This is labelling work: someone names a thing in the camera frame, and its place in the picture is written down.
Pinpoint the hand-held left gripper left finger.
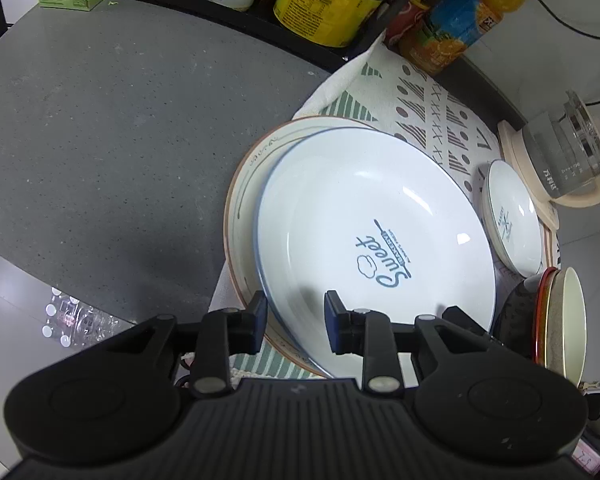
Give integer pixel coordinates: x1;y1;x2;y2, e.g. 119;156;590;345
95;290;269;398

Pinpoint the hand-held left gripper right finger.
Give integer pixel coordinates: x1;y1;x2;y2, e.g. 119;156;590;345
325;290;526;396

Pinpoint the white plate with script print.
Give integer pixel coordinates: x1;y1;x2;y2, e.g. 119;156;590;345
256;127;497;381

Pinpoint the white plate with flower print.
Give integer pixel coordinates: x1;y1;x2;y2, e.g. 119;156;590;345
223;116;381;378

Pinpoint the red and black bowl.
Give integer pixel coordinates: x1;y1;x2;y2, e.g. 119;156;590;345
491;267;556;366

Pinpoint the pack of clear water bottles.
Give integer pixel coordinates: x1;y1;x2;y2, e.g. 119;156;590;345
40;287;121;348

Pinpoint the small white plate blue print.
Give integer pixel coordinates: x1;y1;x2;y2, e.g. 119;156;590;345
476;159;546;278

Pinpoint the patterned tasselled placemat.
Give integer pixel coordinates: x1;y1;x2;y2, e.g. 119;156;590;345
180;35;563;391

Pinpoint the pale green bowl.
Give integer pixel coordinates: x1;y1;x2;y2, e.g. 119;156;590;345
545;266;588;386

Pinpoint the black metal storage rack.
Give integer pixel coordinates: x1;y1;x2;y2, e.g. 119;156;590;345
107;0;386;73

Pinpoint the large soy sauce bottle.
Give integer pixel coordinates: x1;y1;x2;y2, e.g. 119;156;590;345
272;0;398;50

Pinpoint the orange juice bottle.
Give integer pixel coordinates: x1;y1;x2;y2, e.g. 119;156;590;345
397;0;538;77

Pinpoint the black power cable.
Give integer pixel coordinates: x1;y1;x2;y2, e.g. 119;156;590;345
530;0;600;43

